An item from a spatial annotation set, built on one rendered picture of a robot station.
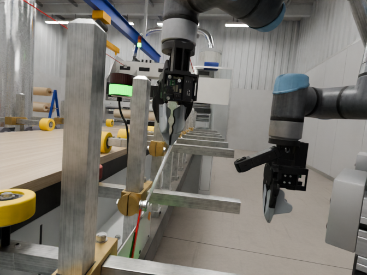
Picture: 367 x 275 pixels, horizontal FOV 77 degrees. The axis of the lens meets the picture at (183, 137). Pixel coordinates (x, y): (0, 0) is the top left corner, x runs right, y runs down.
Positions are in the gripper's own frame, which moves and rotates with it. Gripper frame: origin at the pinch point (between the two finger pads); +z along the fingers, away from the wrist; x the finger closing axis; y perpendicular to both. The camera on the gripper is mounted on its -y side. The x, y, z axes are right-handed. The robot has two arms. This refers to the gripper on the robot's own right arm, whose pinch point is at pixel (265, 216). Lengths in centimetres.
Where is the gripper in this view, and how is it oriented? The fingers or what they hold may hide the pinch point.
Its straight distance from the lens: 64.8
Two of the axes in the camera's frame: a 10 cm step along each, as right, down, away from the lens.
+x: 1.1, -0.7, 9.9
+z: -0.9, 9.9, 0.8
